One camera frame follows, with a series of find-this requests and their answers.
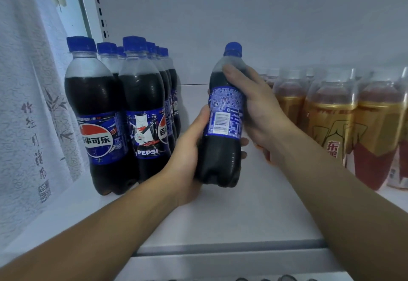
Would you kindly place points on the white bamboo print curtain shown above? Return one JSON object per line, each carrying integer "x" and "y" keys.
{"x": 32, "y": 99}

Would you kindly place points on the small brass pendant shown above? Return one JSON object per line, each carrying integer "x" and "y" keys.
{"x": 60, "y": 0}

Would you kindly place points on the Pepsi cola bottle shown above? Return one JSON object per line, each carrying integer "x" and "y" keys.
{"x": 220, "y": 156}

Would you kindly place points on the person's right forearm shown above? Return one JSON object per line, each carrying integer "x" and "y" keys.
{"x": 344, "y": 214}

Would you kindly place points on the person's right hand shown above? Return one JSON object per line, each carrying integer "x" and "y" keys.
{"x": 264, "y": 115}

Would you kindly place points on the group of blue-capped cola bottles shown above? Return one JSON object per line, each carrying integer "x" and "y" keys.
{"x": 143, "y": 99}

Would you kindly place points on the person's left hand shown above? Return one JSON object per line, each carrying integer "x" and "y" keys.
{"x": 182, "y": 169}

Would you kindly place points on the group of orange cans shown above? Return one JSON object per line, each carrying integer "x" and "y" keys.
{"x": 287, "y": 278}

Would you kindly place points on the white metal shelf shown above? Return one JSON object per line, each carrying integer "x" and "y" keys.
{"x": 268, "y": 29}

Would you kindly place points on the person's left forearm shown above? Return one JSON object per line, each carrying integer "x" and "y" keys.
{"x": 95, "y": 245}

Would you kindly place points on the row of amber drink bottles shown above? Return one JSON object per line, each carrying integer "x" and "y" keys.
{"x": 331, "y": 118}

